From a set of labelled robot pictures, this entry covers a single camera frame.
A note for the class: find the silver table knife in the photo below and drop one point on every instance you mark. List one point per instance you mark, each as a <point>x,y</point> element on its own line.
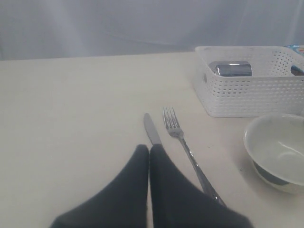
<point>151,129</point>

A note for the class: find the metal cup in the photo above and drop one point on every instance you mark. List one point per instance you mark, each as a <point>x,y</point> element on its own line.
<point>231,68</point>

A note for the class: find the brown round plate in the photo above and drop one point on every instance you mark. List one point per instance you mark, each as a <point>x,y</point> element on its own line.
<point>296,71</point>

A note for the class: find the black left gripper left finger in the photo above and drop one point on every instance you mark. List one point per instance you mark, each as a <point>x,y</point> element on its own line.
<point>121,204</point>

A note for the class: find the white perforated plastic basket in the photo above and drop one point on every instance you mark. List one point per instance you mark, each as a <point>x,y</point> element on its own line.
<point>272,88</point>

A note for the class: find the clear glass bowl with flowers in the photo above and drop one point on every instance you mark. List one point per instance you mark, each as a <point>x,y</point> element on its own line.
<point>275,145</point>

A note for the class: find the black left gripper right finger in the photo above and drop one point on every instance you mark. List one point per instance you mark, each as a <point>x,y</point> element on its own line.
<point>177,203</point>

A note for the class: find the silver fork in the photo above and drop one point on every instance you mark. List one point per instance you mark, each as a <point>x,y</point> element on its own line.
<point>174,130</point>

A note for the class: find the blue chips bag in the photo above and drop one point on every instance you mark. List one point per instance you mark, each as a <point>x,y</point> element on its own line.
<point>297,48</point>

